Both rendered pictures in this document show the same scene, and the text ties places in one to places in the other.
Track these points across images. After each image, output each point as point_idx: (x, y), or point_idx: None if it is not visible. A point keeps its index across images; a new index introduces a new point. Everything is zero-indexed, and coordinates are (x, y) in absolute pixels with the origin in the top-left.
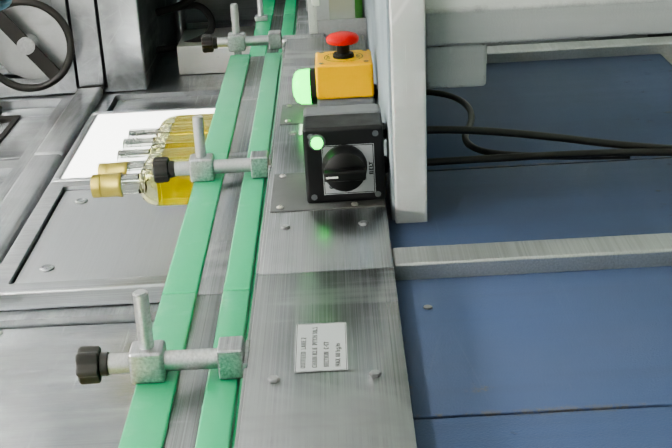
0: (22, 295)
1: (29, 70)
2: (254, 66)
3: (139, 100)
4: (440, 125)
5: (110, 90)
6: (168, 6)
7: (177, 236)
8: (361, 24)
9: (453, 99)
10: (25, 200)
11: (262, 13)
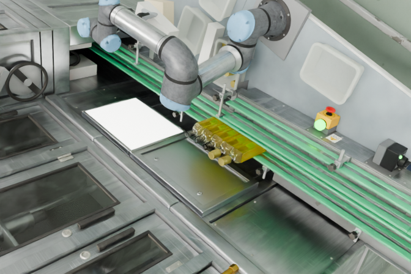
0: (213, 208)
1: (22, 91)
2: (243, 106)
3: (71, 96)
4: None
5: (55, 93)
6: None
7: (214, 166)
8: (247, 82)
9: None
10: (134, 163)
11: (137, 62)
